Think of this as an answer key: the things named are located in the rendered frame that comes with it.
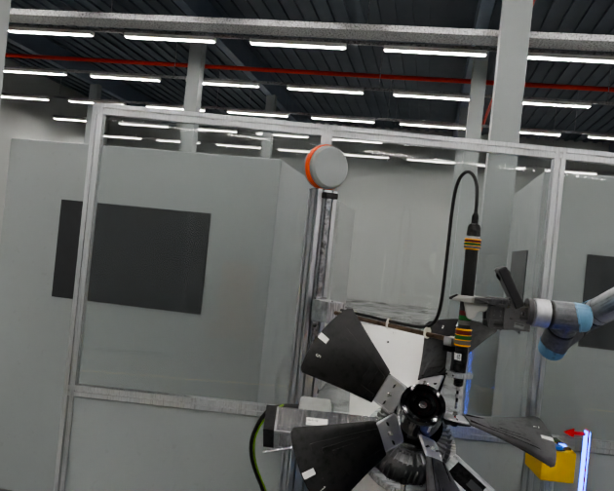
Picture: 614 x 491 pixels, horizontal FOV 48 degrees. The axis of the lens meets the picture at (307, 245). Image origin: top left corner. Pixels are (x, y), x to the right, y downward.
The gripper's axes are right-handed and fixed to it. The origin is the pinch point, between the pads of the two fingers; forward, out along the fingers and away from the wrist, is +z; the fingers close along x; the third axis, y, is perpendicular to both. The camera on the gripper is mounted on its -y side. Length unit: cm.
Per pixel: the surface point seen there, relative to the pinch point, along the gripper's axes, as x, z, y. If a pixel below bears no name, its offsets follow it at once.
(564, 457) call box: 21, -41, 45
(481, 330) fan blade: 13.7, -11.0, 9.7
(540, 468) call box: 22, -34, 49
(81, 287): 70, 124, 15
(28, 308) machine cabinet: 205, 199, 43
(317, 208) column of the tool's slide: 54, 40, -22
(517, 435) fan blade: -5.2, -18.3, 33.7
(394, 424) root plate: -3.8, 13.1, 34.6
